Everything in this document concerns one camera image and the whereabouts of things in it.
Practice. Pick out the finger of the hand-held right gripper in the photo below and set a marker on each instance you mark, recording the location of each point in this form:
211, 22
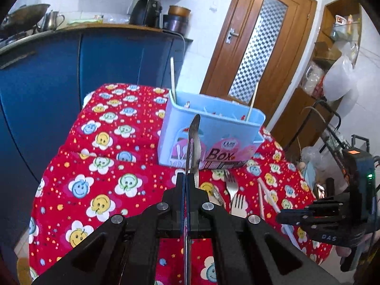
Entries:
297, 217

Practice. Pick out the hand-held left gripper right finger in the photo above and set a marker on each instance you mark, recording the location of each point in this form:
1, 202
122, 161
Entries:
196, 210

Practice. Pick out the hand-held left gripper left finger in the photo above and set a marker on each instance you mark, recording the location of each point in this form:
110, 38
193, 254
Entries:
180, 196

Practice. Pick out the white chopstick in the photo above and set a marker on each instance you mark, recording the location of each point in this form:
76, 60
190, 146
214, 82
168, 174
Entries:
268, 194

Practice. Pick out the wooden chopstick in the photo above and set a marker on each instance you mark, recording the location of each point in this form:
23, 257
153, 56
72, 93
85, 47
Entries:
253, 98
261, 202

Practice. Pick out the metal fork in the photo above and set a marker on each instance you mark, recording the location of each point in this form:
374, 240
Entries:
239, 206
231, 187

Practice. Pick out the metal table knife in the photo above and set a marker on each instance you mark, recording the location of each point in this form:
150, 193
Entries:
193, 142

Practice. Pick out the light blue utensil box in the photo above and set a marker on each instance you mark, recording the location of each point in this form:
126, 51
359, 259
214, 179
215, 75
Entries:
219, 130

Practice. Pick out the person's right hand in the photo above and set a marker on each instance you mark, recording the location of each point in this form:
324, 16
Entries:
344, 251

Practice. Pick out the black metal cart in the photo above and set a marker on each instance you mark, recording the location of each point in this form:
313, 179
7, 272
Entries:
332, 130

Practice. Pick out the red smiley flower tablecloth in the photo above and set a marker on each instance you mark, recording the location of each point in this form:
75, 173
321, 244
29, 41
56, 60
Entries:
112, 166

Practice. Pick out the wooden shelf unit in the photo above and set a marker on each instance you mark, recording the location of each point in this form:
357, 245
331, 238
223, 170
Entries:
297, 115

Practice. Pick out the white plastic bag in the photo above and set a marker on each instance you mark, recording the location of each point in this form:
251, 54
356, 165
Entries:
340, 80

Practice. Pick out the wooden door with glass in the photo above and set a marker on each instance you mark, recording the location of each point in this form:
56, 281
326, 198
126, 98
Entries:
225, 65

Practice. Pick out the cardboard box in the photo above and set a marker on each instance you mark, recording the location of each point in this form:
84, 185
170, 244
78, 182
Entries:
326, 52

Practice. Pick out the blue kitchen cabinet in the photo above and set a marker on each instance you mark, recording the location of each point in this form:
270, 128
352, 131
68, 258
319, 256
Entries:
59, 80

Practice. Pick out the brown cooking pot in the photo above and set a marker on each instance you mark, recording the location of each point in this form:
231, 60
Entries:
176, 19

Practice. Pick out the black air fryer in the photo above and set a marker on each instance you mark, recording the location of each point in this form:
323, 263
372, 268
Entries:
145, 13

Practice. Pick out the yellow green cloth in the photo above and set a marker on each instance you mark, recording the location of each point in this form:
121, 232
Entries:
84, 21

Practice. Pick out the metal pitcher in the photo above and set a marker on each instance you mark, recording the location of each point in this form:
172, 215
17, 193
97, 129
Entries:
53, 20

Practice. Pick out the dark metal wok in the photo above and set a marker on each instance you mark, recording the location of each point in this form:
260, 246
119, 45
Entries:
23, 17

